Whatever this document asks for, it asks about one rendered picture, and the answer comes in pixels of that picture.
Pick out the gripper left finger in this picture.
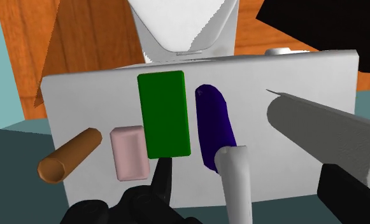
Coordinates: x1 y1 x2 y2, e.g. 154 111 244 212
59 157 187 224

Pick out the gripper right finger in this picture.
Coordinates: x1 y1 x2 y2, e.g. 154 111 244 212
317 163 370 224

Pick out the pink soap bar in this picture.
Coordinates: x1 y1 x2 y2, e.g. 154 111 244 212
109 125 151 182

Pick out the green rectangular box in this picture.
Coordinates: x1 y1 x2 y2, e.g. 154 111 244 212
137 70 192 160

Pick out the white cylindrical tube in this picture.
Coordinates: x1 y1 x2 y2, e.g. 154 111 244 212
214 145 253 224

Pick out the dark purple oblong object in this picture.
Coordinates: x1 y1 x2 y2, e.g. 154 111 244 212
194 83 238 174

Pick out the brown cylinder tube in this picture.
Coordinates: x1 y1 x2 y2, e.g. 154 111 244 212
37 127 103 185

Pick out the white toilet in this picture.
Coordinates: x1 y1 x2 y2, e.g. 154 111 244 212
40 0 360 209

